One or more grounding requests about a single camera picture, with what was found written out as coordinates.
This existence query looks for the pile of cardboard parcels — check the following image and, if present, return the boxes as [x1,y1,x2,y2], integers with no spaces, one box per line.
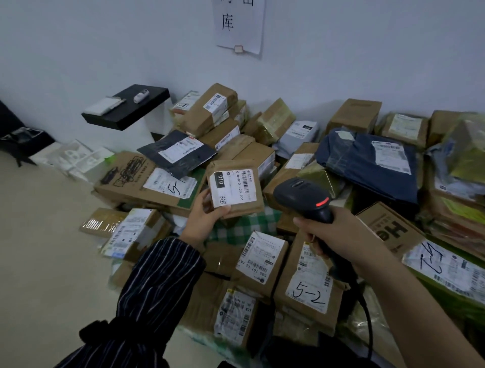
[79,83,485,368]

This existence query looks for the small brown labelled box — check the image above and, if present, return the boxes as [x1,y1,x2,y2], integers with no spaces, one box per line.
[206,159,266,220]

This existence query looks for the black barcode scanner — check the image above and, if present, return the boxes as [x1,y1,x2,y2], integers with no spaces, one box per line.
[274,177,357,282]

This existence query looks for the black stand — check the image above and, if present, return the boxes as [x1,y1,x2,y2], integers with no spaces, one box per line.
[0,99,56,168]

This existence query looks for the person's left forearm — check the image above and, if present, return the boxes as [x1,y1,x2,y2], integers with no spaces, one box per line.
[55,236,207,368]

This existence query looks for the green checkered cloth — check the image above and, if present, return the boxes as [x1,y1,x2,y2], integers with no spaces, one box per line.
[206,208,283,248]

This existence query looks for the white paper wall sign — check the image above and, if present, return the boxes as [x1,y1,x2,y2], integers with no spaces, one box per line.
[211,0,266,56]

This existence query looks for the black mailer bag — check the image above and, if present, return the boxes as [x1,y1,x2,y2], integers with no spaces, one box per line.
[137,130,217,179]

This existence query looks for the flat white box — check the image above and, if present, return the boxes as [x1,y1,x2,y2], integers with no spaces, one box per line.
[83,96,126,117]

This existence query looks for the dark blue mailer bag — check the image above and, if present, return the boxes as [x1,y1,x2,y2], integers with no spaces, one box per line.
[316,128,420,206]

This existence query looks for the black scanner cable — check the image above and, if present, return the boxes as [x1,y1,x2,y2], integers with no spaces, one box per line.
[352,280,374,361]

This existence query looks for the white foam packaging trays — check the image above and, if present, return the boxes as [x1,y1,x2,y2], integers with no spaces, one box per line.
[45,140,115,183]

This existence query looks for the white mailer bag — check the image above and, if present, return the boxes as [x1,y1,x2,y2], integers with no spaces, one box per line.
[274,120,320,158]

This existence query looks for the person's right hand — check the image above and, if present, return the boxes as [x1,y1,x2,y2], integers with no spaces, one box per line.
[294,206,381,273]

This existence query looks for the person's right forearm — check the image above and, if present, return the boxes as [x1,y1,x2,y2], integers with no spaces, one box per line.
[356,246,485,368]

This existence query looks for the person's left hand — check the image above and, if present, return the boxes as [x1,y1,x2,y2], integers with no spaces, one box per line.
[180,188,232,247]

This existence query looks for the large flat box with drawing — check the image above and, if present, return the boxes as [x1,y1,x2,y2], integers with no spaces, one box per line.
[94,151,207,217]

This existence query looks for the black wall shelf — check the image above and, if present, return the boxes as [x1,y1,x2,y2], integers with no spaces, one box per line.
[81,84,171,132]

